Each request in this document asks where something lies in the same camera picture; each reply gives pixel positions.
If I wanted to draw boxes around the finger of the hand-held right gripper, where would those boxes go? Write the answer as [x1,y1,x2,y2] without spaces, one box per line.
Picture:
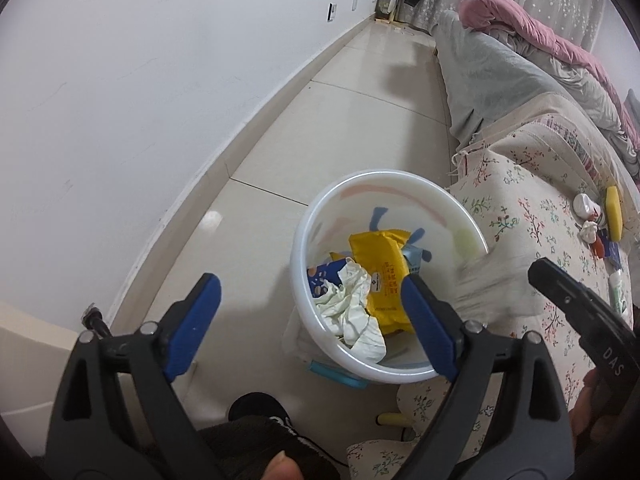
[527,257,608,333]

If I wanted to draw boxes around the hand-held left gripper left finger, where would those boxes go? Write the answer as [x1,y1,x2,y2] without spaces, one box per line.
[44,272,222,480]

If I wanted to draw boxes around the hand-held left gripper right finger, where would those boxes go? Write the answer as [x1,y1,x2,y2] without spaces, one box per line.
[400,275,576,480]

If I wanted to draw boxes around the white bottle with green label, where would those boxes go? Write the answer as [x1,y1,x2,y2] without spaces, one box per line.
[608,269,632,319]

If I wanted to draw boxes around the light blue milk carton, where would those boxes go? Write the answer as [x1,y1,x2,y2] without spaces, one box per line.
[401,242,432,274]

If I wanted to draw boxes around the yellow wipes packet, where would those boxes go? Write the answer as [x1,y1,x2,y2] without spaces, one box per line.
[348,229,417,337]

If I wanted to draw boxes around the white paper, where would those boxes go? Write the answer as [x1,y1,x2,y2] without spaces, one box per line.
[319,259,389,362]

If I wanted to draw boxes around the small white container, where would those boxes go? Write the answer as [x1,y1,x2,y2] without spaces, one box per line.
[573,193,597,219]

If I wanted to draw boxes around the yellow sponge block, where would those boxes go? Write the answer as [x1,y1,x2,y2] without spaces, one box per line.
[604,186,624,242]

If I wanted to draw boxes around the blue snack box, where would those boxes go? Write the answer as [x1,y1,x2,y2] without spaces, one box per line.
[306,257,352,302]

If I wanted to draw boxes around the white plastic trash bin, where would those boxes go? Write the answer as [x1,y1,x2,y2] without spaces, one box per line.
[290,170,491,386]

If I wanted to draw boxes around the person's right hand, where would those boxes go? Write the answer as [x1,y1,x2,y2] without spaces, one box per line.
[570,367,619,441]

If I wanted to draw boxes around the person's left hand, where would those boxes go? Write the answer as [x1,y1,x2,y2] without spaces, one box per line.
[264,451,302,480]

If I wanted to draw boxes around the black shoe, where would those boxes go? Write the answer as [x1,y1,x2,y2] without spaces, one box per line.
[229,392,292,428]

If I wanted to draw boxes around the light blue plastic piece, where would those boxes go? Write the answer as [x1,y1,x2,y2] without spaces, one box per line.
[309,359,369,389]

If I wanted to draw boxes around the beige cabinet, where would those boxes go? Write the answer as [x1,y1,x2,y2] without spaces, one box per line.
[0,300,103,416]

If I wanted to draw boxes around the grey bed sheet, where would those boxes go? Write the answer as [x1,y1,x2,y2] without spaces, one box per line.
[432,10,640,171]

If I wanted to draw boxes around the pink and beige quilt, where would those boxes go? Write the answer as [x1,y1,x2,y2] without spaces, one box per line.
[459,0,640,111]

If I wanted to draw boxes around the black cable plug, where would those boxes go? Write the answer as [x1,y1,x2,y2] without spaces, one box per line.
[81,304,109,337]

